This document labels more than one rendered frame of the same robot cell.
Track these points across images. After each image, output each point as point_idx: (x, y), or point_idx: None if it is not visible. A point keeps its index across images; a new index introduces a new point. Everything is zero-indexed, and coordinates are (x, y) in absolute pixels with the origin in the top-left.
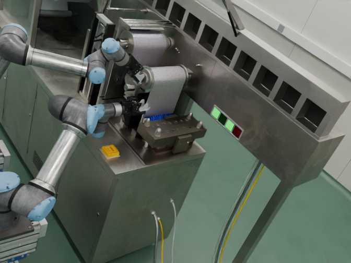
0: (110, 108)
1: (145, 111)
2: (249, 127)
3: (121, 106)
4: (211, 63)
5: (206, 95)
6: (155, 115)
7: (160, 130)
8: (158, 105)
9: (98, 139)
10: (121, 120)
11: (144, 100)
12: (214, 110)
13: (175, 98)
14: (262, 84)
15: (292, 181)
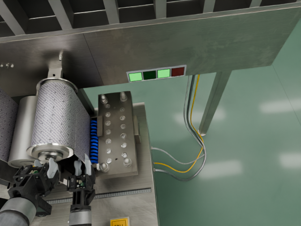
0: None
1: (91, 165)
2: (191, 57)
3: (83, 209)
4: (78, 41)
5: (106, 72)
6: (89, 144)
7: (129, 159)
8: (84, 138)
9: None
10: None
11: (75, 160)
12: (131, 76)
13: (83, 110)
14: (167, 1)
15: (272, 59)
